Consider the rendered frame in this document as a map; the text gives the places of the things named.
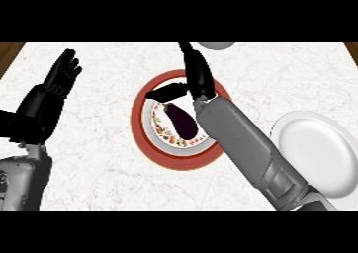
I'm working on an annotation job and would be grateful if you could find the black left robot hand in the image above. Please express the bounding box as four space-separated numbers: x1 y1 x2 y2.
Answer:
0 48 84 146

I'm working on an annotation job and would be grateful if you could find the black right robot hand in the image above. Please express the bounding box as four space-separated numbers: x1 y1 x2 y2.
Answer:
144 42 218 102

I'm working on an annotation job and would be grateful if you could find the dark purple eggplant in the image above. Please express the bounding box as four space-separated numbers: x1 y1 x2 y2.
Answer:
163 102 200 140

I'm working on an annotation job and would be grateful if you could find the patterned rim white plate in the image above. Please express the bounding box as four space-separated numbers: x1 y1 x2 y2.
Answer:
141 95 218 157

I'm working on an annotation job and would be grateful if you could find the plain white plate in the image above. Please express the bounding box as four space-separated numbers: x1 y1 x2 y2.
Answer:
268 110 358 210

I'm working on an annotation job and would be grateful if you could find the grey round object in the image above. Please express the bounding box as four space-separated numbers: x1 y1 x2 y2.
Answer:
196 42 236 51

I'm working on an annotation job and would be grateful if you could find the round red placemat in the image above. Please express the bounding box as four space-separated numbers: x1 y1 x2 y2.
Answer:
129 68 233 172

